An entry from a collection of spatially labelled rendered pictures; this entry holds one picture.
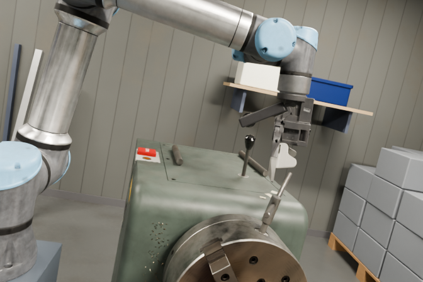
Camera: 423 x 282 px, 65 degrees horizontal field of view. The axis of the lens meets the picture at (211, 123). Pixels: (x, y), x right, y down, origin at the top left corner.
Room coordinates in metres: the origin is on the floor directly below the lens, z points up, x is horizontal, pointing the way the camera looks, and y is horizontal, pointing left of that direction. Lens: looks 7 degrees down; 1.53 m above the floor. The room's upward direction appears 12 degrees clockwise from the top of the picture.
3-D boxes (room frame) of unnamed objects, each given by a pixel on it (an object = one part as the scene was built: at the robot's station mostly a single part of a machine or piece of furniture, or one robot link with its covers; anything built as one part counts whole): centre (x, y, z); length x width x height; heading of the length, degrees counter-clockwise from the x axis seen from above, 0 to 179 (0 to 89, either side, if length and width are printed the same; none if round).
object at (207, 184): (1.08, -0.02, 1.06); 0.59 x 0.48 x 0.39; 13
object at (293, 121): (0.79, -0.19, 1.48); 0.09 x 0.08 x 0.12; 77
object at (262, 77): (3.22, -0.37, 1.69); 0.46 x 0.39 x 0.26; 98
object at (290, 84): (0.80, -0.17, 1.56); 0.08 x 0.08 x 0.05
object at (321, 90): (3.29, -0.94, 1.66); 0.53 x 0.40 x 0.21; 98
